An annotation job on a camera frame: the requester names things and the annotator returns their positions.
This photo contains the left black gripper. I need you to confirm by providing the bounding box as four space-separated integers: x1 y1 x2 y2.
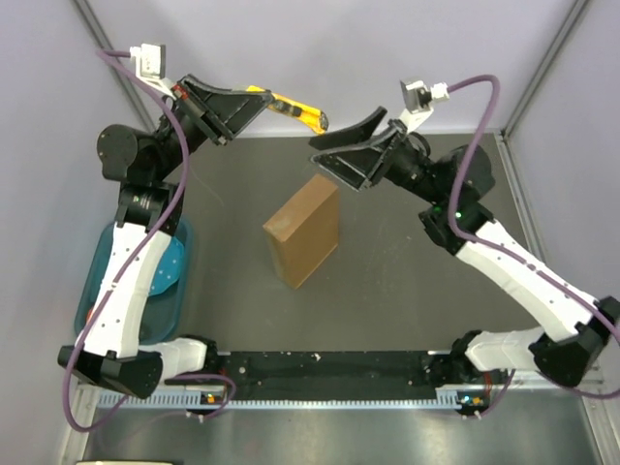
150 74 273 182

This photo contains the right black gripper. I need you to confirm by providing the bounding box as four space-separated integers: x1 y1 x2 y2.
310 108 447 206

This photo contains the yellow utility knife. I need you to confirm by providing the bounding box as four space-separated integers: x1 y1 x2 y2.
245 85 329 135

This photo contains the brown cardboard express box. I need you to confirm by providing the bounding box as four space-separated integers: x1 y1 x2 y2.
263 174 340 289

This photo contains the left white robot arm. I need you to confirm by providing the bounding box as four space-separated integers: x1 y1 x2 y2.
57 75 274 399

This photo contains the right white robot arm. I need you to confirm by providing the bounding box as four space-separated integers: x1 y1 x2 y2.
309 108 619 388

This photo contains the blue perforated plate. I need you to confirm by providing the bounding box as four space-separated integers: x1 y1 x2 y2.
148 236 185 297

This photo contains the teal plastic bin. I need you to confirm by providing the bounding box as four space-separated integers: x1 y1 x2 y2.
74 218 194 345

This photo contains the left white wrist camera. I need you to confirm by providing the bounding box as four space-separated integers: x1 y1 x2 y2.
130 44 168 89

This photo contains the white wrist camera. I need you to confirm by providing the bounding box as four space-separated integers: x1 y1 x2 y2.
399 78 450 134
130 44 168 89

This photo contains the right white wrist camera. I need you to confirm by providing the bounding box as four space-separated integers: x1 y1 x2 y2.
399 78 450 134

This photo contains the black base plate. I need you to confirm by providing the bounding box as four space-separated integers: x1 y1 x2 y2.
164 349 505 402

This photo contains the grey cable duct rail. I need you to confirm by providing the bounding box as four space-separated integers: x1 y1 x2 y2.
122 390 463 410

